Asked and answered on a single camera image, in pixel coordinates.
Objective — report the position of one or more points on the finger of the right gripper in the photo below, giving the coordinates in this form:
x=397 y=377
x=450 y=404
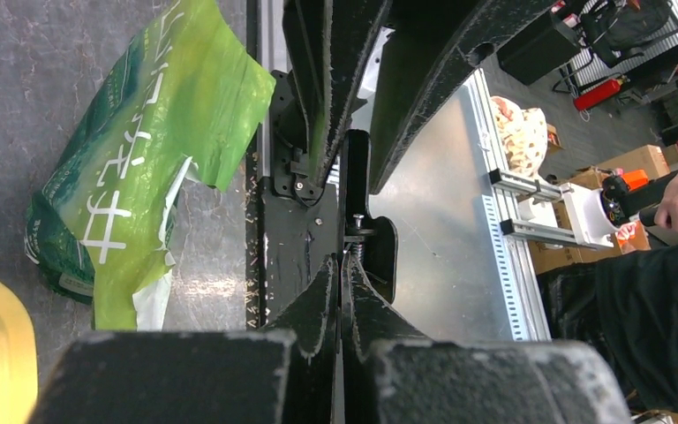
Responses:
x=329 y=45
x=434 y=48

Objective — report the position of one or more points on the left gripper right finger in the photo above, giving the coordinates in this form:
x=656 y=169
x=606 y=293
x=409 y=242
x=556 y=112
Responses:
x=394 y=373

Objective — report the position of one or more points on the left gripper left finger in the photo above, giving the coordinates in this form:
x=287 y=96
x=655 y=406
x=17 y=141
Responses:
x=281 y=373

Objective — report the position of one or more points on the green litter bag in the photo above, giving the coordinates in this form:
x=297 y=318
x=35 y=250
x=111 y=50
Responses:
x=182 y=102

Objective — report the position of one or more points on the cardboard box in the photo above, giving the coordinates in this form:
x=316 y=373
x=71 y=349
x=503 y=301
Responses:
x=648 y=158

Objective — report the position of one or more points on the red fire extinguisher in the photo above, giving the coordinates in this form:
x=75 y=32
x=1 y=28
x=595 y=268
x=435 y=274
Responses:
x=603 y=91

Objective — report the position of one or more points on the operator black clothing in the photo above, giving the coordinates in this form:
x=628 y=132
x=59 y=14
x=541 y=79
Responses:
x=626 y=308

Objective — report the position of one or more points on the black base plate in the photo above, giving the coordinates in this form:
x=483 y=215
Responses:
x=290 y=223

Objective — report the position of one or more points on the slotted cable duct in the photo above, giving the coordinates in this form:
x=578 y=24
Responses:
x=524 y=309

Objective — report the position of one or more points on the white teleoperation handle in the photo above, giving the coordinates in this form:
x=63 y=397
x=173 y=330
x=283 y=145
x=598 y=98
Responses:
x=572 y=215

